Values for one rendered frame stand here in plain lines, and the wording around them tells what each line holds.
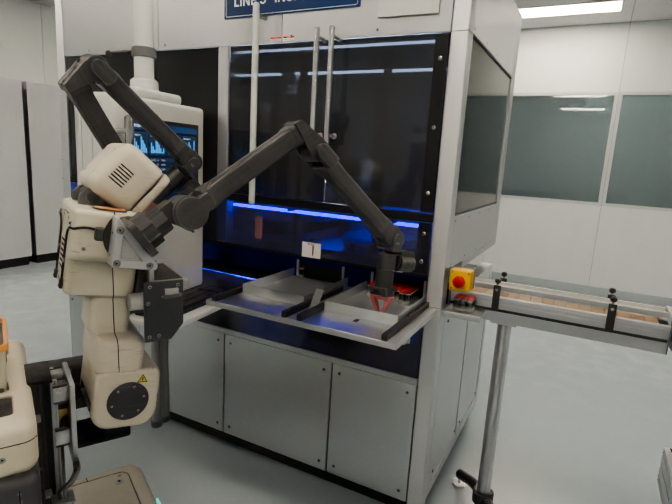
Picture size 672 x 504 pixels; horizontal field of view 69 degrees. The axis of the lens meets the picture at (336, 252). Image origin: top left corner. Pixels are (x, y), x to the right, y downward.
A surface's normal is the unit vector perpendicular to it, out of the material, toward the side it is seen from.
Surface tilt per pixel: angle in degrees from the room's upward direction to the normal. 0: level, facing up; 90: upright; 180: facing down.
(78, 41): 90
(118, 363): 90
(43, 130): 90
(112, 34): 90
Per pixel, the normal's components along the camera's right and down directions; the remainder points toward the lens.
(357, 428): -0.47, 0.14
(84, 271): 0.57, 0.18
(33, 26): 0.89, 0.14
